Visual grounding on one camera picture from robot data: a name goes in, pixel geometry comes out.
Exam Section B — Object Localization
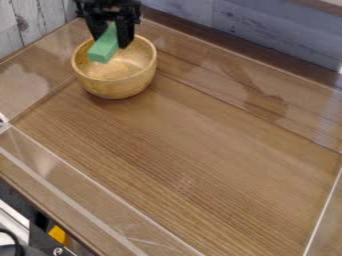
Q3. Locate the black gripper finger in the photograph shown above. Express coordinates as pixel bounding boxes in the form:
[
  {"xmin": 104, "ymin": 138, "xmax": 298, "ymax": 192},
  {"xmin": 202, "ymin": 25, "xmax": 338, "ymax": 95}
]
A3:
[
  {"xmin": 85, "ymin": 15, "xmax": 108, "ymax": 40},
  {"xmin": 115, "ymin": 15, "xmax": 135, "ymax": 49}
]

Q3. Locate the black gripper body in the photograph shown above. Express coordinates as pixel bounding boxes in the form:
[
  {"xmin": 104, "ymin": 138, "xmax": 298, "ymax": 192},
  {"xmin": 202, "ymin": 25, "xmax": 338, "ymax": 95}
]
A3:
[{"xmin": 73, "ymin": 0, "xmax": 142, "ymax": 24}]

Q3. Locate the green rectangular block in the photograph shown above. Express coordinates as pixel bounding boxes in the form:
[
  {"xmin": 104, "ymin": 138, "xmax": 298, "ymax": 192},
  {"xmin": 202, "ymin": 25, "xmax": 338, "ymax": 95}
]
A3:
[{"xmin": 87, "ymin": 23, "xmax": 119, "ymax": 63}]

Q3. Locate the brown wooden bowl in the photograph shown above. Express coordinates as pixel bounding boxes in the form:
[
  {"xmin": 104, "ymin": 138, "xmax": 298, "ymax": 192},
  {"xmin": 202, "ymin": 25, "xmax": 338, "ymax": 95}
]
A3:
[{"xmin": 71, "ymin": 35, "xmax": 158, "ymax": 99}]

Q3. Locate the yellow label block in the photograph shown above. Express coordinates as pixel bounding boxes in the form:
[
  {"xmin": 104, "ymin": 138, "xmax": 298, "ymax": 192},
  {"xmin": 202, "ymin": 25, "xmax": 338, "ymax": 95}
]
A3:
[{"xmin": 48, "ymin": 225, "xmax": 69, "ymax": 246}]

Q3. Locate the black device with screw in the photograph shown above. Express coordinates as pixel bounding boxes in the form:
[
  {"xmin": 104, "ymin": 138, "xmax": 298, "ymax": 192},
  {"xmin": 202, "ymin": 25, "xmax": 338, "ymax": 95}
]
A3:
[{"xmin": 29, "ymin": 222, "xmax": 96, "ymax": 256}]

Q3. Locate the clear acrylic tray wall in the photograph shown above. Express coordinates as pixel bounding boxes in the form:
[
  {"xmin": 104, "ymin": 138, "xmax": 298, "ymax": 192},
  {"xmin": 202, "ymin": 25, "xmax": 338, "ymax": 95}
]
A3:
[{"xmin": 0, "ymin": 125, "xmax": 204, "ymax": 256}]

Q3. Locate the black cable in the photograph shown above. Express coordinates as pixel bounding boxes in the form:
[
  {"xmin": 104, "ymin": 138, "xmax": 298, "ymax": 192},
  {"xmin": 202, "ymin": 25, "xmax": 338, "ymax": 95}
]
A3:
[{"xmin": 0, "ymin": 228, "xmax": 27, "ymax": 256}]

